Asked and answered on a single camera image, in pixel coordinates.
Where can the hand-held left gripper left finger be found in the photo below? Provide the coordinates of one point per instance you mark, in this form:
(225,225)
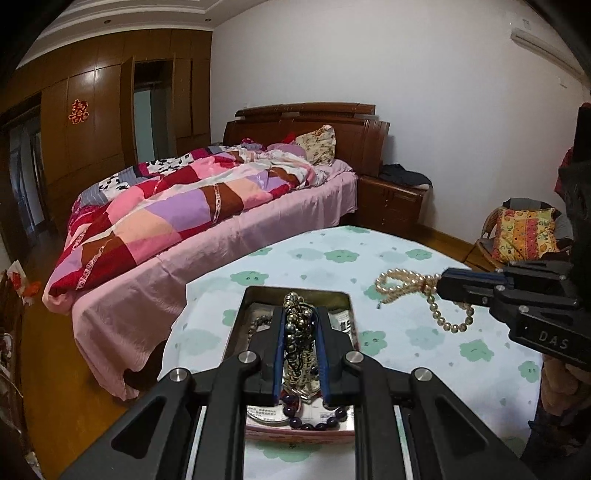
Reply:
(277,387)

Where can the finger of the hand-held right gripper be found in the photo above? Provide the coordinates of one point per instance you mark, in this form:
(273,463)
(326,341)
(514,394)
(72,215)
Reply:
(471,274)
(461,290)

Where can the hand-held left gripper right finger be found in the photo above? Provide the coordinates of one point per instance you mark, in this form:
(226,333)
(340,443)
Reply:
(326,387)

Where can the pink tin box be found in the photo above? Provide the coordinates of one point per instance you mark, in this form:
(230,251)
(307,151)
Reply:
(277,433)

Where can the person's right forearm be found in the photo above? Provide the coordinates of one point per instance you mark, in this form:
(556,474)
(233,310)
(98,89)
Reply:
(558,443)

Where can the person's right hand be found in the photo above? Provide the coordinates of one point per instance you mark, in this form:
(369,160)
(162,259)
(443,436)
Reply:
(554,383)

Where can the wicker chair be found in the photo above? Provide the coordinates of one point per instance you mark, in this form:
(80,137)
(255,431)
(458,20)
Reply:
(487,226)

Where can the colourful patterned cushion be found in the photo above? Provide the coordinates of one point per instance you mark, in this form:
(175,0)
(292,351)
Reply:
(526,235)

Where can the white green flowered tablecloth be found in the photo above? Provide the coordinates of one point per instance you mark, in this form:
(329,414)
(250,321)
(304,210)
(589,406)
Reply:
(415,369)

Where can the wooden nightstand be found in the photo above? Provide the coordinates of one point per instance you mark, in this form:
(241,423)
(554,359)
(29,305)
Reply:
(388,203)

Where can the dark clothes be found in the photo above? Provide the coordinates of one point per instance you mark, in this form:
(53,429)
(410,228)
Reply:
(404,175)

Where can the wooden bed with pink sheet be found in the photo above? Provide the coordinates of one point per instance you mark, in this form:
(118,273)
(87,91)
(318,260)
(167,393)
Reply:
(207,249)

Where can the floral pillow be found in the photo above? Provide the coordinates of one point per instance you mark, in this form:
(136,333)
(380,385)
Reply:
(316,145)

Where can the patchwork quilt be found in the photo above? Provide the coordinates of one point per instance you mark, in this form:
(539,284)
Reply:
(184,203)

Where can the purple pillow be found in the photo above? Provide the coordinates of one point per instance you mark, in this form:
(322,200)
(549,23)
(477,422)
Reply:
(286,150)

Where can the white air conditioner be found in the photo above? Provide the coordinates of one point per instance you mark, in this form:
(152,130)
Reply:
(540,46)

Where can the red white plastic bag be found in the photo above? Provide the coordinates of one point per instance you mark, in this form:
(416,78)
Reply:
(18,281)

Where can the wooden wardrobe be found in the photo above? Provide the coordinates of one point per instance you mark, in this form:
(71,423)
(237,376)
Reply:
(101,129)

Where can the red paper decoration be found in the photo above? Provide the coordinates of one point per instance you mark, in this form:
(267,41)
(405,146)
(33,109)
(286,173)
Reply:
(78,110)

